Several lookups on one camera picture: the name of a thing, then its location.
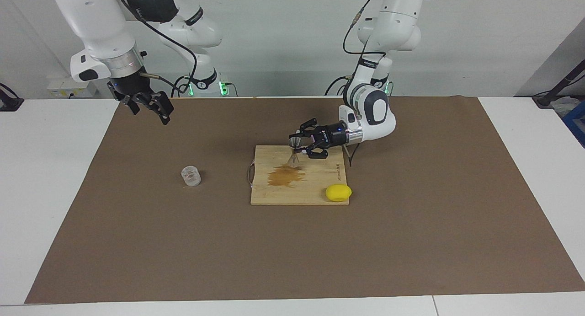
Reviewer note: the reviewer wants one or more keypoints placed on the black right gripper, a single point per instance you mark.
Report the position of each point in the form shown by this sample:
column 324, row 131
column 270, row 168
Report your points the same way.
column 130, row 87

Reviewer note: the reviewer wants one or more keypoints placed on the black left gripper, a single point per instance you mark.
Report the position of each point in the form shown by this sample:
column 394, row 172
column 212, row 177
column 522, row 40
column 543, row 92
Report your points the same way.
column 333, row 135

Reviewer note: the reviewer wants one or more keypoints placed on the metal double jigger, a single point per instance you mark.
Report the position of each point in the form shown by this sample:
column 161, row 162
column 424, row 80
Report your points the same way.
column 295, row 160

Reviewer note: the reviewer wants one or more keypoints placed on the clear plastic cup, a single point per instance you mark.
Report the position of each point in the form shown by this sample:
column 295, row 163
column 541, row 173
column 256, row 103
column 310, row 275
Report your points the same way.
column 191, row 176

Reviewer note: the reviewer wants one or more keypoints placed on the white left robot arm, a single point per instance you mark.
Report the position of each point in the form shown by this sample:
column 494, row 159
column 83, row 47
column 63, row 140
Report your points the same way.
column 397, row 28

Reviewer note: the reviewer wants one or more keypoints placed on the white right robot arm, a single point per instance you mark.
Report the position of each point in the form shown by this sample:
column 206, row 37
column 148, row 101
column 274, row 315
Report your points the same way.
column 91, row 18

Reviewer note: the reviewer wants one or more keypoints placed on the bamboo cutting board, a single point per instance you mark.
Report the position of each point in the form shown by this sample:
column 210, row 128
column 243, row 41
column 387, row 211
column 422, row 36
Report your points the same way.
column 320, row 179

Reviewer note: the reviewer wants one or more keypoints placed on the yellow lemon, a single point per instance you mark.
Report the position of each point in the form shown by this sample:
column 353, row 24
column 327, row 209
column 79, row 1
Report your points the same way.
column 338, row 193

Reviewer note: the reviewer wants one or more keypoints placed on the white power strip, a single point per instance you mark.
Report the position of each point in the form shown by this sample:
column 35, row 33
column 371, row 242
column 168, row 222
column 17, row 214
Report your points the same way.
column 64, row 85

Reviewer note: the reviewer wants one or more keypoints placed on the brown table mat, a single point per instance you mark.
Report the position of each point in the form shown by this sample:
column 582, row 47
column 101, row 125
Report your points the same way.
column 137, row 243

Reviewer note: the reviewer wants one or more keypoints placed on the black clamp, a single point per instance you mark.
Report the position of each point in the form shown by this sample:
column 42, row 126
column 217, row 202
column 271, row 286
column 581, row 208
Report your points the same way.
column 9, row 103

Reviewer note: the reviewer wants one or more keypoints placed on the black stand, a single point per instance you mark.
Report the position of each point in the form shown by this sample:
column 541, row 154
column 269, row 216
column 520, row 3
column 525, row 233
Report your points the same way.
column 546, row 99

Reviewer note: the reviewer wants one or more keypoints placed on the clear plastic bag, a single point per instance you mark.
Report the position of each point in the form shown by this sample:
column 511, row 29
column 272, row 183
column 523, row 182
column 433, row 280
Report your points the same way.
column 564, row 106

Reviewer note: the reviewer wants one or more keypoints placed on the blue box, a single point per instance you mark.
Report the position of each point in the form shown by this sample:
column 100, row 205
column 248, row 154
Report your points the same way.
column 577, row 119

